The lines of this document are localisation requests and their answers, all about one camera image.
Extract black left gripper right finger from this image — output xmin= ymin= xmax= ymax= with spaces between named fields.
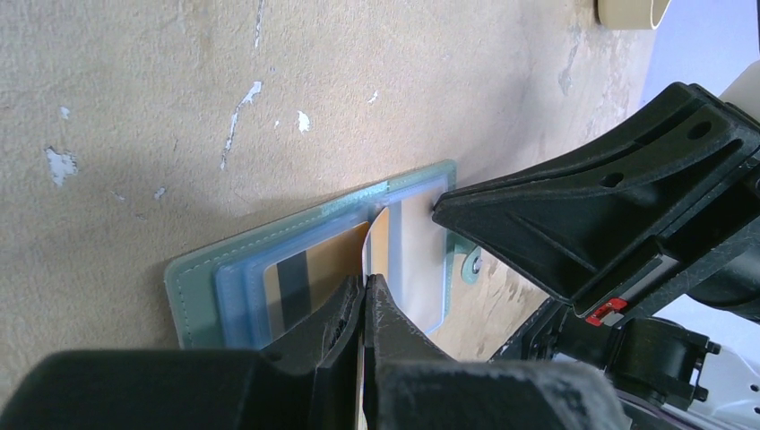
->
xmin=363 ymin=275 xmax=630 ymax=429

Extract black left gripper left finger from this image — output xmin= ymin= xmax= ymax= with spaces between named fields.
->
xmin=1 ymin=276 xmax=365 ymax=429

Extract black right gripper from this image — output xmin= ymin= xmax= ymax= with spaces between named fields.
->
xmin=433 ymin=82 xmax=759 ymax=327

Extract green leather card holder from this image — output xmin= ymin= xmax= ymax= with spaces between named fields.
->
xmin=164 ymin=160 xmax=482 ymax=349

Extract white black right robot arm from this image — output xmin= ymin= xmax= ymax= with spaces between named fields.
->
xmin=433 ymin=82 xmax=759 ymax=426

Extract beige oval card tray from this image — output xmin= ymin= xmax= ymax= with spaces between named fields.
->
xmin=597 ymin=0 xmax=670 ymax=30

